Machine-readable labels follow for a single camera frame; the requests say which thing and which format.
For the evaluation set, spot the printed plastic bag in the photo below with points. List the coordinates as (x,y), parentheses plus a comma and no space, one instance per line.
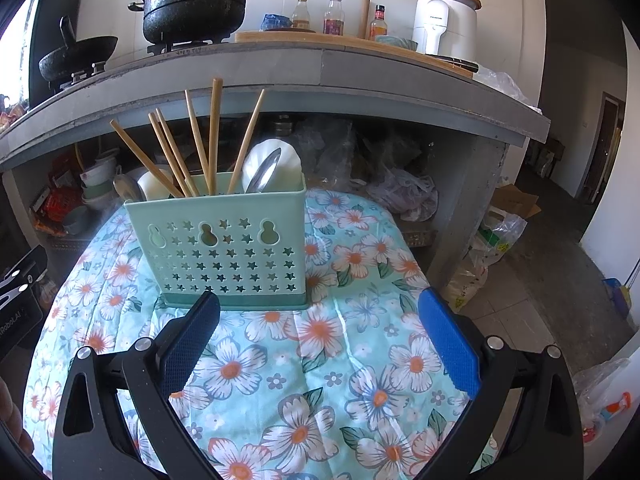
(400,195)

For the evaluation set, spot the cardboard box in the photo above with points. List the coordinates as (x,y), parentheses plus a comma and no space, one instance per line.
(517,200)

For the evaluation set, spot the black pot with steel lid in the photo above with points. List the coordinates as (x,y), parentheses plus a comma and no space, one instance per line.
(195,10)

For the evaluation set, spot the black wok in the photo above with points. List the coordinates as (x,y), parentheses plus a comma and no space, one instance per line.
(75,60)

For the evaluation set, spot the wooden chopstick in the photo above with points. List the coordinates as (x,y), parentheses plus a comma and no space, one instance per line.
(215,135)

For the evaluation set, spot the window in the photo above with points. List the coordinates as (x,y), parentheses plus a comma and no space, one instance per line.
(17,60)

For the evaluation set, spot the yellow cap glass bottle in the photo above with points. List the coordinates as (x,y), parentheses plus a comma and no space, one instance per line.
(300,15)

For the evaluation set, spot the green plastic utensil holder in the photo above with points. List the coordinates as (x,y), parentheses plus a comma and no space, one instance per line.
(215,260)

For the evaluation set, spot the dark wooden door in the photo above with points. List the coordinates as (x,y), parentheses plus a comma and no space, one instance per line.
(605,150)

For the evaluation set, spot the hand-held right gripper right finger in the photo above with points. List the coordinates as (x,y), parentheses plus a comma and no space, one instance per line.
(447,340)

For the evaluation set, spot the clear plastic bag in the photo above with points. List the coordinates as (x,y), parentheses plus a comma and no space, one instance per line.
(325,152)
(500,82)

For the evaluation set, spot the pink crumpled packet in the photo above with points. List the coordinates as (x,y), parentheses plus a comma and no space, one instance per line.
(11,115)

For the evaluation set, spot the white bowl with red print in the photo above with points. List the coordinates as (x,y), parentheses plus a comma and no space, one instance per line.
(99,174)

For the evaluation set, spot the black splash guard panel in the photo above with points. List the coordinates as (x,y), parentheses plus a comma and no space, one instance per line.
(50,20)

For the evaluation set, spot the black shallow dish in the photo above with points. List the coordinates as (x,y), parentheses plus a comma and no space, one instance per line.
(290,30)

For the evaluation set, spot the white air fryer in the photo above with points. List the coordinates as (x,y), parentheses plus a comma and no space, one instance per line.
(445,25)

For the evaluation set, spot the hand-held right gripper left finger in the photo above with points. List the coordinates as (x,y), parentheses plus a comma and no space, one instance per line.
(192,340)

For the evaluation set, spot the floral blanket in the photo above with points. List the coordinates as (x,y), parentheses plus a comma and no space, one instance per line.
(310,360)

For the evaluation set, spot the cork top sauce bottle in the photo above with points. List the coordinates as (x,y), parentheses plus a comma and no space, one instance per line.
(334,20)

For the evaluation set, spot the blue plastic packet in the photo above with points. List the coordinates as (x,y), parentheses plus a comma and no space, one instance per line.
(274,21)

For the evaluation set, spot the grey kitchen counter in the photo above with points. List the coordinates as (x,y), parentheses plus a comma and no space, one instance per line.
(200,95)

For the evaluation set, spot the gas stove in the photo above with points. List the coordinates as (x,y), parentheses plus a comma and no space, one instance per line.
(170,47)

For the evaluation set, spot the wooden cutting board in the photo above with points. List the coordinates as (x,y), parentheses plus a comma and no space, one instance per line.
(350,40)

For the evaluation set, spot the grey blue bowl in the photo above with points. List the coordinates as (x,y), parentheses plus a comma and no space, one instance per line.
(75,227)

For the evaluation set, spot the person's left hand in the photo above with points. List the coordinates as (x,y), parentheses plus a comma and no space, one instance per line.
(12,420)

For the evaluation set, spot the plastic bag with toys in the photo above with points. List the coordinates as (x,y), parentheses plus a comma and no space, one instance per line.
(600,390)

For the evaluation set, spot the red cap orange label bottle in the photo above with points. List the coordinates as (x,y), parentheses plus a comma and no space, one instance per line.
(378,25)

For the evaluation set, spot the blue dustpan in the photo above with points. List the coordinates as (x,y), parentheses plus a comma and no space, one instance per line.
(616,297)

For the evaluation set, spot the stack of green bowls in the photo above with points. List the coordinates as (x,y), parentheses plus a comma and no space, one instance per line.
(96,197)

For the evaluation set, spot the light blue bowl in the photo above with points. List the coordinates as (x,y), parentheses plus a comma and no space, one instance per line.
(397,42)

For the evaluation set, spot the wooden rolling pin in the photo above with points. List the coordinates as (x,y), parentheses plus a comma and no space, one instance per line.
(363,15)

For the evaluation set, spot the bunch of wooden chopsticks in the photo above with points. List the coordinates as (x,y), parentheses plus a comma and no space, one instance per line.
(142,157)

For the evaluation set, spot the green label plastic bag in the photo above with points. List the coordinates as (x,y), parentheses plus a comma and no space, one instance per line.
(492,250)

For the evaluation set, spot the red snack packet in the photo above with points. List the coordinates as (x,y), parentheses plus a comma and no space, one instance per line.
(59,205)

